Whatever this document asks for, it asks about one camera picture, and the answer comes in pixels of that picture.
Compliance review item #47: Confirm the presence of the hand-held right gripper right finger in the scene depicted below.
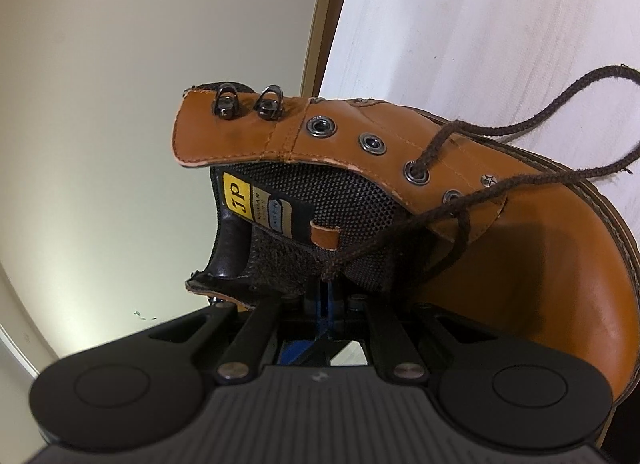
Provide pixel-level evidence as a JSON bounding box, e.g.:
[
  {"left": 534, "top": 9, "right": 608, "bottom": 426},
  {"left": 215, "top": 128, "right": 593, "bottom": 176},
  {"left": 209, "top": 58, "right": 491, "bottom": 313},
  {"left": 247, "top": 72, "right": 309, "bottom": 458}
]
[{"left": 327, "top": 291, "right": 501, "bottom": 385}]

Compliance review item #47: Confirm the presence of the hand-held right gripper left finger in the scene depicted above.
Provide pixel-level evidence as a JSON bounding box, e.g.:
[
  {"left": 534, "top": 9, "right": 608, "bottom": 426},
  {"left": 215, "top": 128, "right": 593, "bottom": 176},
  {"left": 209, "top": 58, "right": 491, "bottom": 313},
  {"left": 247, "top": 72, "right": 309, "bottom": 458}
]
[{"left": 145, "top": 291, "right": 326, "bottom": 385}]

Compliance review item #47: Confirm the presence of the tan leather boot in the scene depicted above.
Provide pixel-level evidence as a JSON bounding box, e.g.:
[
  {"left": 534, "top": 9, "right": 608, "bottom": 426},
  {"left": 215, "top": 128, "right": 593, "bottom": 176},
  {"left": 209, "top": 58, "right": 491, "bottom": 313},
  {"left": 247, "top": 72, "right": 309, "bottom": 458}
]
[{"left": 172, "top": 83, "right": 640, "bottom": 410}]

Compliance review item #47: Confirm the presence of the dark brown shoelace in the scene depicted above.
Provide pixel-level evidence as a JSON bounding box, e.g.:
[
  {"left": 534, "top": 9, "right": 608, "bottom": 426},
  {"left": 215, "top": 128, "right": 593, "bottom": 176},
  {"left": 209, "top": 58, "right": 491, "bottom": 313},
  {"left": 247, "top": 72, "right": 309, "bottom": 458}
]
[{"left": 320, "top": 63, "right": 640, "bottom": 291}]

